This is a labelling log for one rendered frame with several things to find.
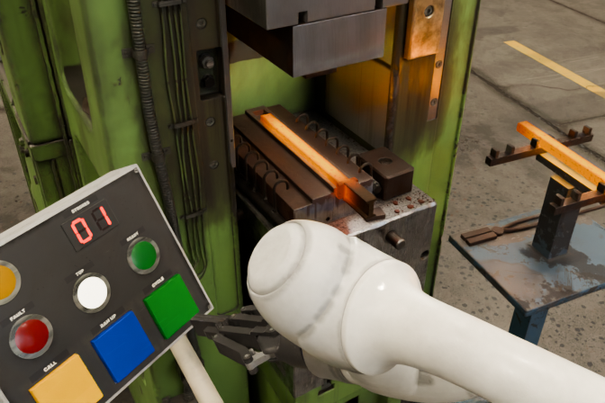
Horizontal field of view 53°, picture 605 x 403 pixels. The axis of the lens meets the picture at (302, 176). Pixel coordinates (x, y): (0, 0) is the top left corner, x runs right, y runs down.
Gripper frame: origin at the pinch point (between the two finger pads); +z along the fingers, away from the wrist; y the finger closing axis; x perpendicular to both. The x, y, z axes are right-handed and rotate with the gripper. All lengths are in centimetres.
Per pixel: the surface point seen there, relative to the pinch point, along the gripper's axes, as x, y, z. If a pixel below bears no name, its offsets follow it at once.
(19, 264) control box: 20.0, -13.6, 13.5
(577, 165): -21, 86, -27
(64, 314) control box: 10.6, -12.2, 12.7
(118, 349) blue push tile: 1.7, -8.8, 11.1
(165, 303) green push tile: 2.3, 1.3, 11.1
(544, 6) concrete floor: -74, 536, 111
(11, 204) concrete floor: -10, 76, 228
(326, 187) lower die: -2.1, 47.1, 11.0
